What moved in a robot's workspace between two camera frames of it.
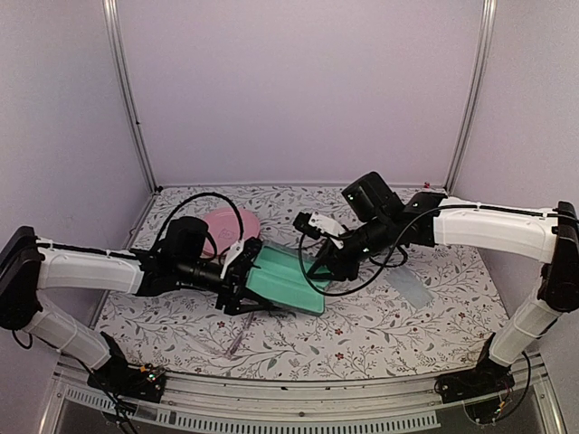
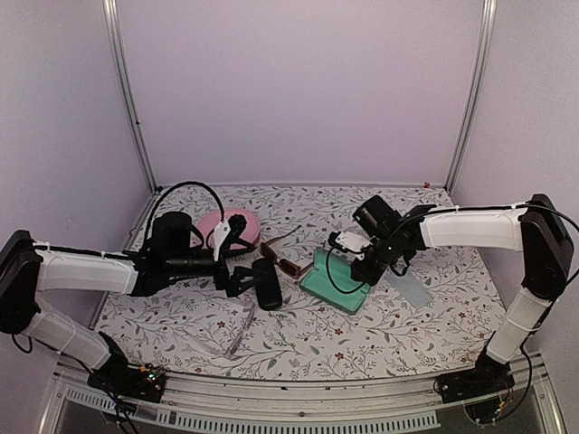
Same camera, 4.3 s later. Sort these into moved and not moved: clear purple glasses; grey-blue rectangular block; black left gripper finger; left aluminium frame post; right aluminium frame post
Moved: black left gripper finger; grey-blue rectangular block
Not moved: clear purple glasses; right aluminium frame post; left aluminium frame post
